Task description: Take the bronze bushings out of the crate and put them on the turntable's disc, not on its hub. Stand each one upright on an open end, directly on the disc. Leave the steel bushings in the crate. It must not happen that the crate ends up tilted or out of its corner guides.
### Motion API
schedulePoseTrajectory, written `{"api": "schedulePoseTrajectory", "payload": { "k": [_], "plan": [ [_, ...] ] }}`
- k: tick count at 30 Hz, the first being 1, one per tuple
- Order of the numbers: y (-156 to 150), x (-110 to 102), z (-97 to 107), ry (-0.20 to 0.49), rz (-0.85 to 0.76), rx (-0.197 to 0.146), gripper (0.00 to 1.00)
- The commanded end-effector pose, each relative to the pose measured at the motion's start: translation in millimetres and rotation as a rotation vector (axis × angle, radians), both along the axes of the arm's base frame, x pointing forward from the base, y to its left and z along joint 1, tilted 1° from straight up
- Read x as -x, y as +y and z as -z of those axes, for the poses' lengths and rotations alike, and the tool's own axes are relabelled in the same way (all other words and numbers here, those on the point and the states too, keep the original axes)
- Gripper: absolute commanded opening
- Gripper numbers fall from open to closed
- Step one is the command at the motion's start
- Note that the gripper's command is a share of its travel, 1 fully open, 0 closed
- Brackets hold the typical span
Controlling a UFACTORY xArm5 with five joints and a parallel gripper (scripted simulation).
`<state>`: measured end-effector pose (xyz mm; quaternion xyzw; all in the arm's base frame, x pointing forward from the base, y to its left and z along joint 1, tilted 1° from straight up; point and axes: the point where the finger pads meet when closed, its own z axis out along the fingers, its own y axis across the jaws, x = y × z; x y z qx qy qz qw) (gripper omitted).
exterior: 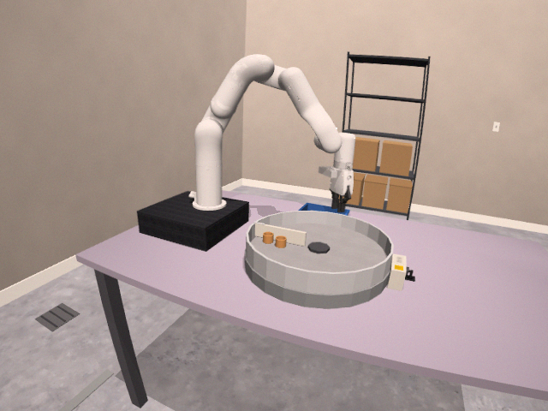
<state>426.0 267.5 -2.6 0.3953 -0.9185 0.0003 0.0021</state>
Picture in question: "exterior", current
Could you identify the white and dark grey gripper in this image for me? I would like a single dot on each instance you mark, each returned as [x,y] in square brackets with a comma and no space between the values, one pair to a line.
[343,184]

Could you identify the blue shallow tray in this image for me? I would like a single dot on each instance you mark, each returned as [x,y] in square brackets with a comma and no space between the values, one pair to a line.
[314,207]

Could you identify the bronze bushing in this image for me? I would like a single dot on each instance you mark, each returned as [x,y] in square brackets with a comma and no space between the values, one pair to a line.
[281,241]
[268,237]

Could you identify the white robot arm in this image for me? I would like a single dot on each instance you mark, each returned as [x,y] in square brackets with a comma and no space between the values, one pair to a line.
[208,136]

